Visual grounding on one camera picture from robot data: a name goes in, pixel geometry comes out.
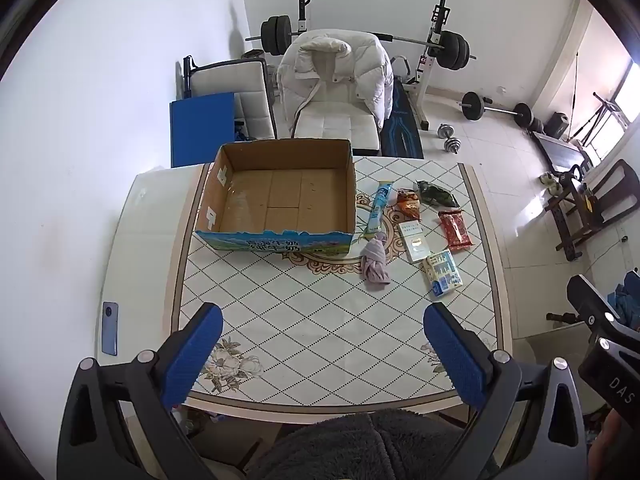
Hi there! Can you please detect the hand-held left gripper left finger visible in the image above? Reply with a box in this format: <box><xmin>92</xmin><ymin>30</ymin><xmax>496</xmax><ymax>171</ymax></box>
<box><xmin>57</xmin><ymin>302</ymin><xmax>224</xmax><ymax>480</ymax></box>

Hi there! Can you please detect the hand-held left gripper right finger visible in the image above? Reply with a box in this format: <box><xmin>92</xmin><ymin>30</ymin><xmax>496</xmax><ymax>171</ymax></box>
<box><xmin>422</xmin><ymin>301</ymin><xmax>588</xmax><ymax>480</ymax></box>

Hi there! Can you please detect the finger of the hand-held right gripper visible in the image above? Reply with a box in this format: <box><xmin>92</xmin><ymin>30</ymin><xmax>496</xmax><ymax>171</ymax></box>
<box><xmin>566</xmin><ymin>274</ymin><xmax>640</xmax><ymax>346</ymax></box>

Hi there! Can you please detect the blue and white packet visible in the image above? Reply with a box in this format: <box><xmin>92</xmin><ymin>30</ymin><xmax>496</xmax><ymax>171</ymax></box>
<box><xmin>423</xmin><ymin>250</ymin><xmax>462</xmax><ymax>296</ymax></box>

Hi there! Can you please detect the white box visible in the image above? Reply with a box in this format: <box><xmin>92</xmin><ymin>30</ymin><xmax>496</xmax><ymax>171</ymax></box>
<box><xmin>400</xmin><ymin>222</ymin><xmax>432</xmax><ymax>264</ymax></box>

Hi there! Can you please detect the purple knotted cloth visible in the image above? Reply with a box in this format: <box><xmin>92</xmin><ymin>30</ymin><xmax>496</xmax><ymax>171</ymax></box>
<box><xmin>361</xmin><ymin>232</ymin><xmax>392</xmax><ymax>289</ymax></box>

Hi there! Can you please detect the red snack packet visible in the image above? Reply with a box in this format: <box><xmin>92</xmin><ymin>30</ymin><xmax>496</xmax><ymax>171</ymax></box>
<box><xmin>438</xmin><ymin>209</ymin><xmax>473</xmax><ymax>253</ymax></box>

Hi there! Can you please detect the orange snack packet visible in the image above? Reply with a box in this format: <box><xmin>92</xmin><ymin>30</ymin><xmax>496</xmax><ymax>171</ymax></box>
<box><xmin>392</xmin><ymin>187</ymin><xmax>422</xmax><ymax>221</ymax></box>

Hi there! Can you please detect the green snack packet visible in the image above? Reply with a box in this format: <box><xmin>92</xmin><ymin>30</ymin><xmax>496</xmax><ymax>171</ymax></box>
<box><xmin>416</xmin><ymin>180</ymin><xmax>460</xmax><ymax>209</ymax></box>

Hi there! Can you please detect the blue tube packet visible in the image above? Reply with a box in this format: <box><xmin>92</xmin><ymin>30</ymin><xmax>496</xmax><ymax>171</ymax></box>
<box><xmin>364</xmin><ymin>181</ymin><xmax>393</xmax><ymax>236</ymax></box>

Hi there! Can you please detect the cardboard box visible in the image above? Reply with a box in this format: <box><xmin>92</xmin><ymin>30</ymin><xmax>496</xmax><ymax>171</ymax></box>
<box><xmin>195</xmin><ymin>138</ymin><xmax>357</xmax><ymax>256</ymax></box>

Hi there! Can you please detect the person's right hand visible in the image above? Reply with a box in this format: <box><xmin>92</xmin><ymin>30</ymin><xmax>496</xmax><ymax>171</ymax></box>
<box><xmin>587</xmin><ymin>410</ymin><xmax>640</xmax><ymax>480</ymax></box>

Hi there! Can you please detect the blue cloth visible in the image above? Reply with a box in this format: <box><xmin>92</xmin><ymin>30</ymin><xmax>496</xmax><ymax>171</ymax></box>
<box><xmin>607</xmin><ymin>270</ymin><xmax>640</xmax><ymax>331</ymax></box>

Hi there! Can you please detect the blue smartphone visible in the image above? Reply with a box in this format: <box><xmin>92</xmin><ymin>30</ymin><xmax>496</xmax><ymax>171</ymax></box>
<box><xmin>101</xmin><ymin>301</ymin><xmax>121</xmax><ymax>357</ymax></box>

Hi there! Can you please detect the dark wooden chair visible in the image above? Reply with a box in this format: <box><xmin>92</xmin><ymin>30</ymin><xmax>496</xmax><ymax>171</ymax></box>
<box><xmin>545</xmin><ymin>159</ymin><xmax>640</xmax><ymax>261</ymax></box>

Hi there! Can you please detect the diamond patterned dining table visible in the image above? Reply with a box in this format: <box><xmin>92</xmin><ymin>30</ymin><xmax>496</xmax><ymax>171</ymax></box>
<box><xmin>100</xmin><ymin>156</ymin><xmax>516</xmax><ymax>416</ymax></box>

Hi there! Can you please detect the grey fleece clothing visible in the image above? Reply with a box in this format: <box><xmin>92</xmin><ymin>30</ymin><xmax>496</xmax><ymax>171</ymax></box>
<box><xmin>245</xmin><ymin>408</ymin><xmax>481</xmax><ymax>480</ymax></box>

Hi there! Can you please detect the treadmill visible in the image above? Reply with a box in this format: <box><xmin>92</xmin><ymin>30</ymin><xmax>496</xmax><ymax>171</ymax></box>
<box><xmin>531</xmin><ymin>130</ymin><xmax>591</xmax><ymax>176</ymax></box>

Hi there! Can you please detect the black bag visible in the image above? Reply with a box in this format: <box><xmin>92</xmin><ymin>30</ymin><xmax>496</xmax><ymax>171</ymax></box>
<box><xmin>545</xmin><ymin>111</ymin><xmax>571</xmax><ymax>138</ymax></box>

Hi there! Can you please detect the folding metal stand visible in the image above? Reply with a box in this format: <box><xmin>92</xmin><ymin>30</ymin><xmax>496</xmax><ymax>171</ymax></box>
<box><xmin>570</xmin><ymin>92</ymin><xmax>631</xmax><ymax>151</ymax></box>

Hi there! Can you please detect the chrome dumbbell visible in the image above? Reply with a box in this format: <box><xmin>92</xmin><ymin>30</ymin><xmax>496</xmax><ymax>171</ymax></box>
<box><xmin>438</xmin><ymin>123</ymin><xmax>463</xmax><ymax>153</ymax></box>

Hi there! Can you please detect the hanging resistance band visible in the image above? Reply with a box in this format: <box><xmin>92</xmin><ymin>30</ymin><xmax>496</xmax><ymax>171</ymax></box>
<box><xmin>567</xmin><ymin>52</ymin><xmax>583</xmax><ymax>141</ymax></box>

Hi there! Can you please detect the blue board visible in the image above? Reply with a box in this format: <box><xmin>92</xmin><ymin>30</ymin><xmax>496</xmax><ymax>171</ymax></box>
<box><xmin>170</xmin><ymin>92</ymin><xmax>236</xmax><ymax>168</ymax></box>

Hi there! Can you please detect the short barbell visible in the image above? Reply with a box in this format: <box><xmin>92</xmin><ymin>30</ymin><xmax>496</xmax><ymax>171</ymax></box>
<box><xmin>459</xmin><ymin>91</ymin><xmax>533</xmax><ymax>126</ymax></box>

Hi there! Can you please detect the black and blue weight bench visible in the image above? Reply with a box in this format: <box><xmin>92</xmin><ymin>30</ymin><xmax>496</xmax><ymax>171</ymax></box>
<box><xmin>382</xmin><ymin>77</ymin><xmax>426</xmax><ymax>158</ymax></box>

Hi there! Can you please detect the white padded chair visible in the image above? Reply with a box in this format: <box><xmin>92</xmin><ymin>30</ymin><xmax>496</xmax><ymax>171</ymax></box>
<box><xmin>176</xmin><ymin>55</ymin><xmax>277</xmax><ymax>141</ymax></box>
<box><xmin>292</xmin><ymin>95</ymin><xmax>381</xmax><ymax>157</ymax></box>

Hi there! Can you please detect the white down jacket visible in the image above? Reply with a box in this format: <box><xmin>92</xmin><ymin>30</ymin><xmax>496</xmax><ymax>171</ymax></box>
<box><xmin>276</xmin><ymin>30</ymin><xmax>396</xmax><ymax>128</ymax></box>

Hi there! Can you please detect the long barbell with black plates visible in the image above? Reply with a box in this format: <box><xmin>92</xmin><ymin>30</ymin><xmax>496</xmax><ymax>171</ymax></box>
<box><xmin>245</xmin><ymin>16</ymin><xmax>476</xmax><ymax>71</ymax></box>

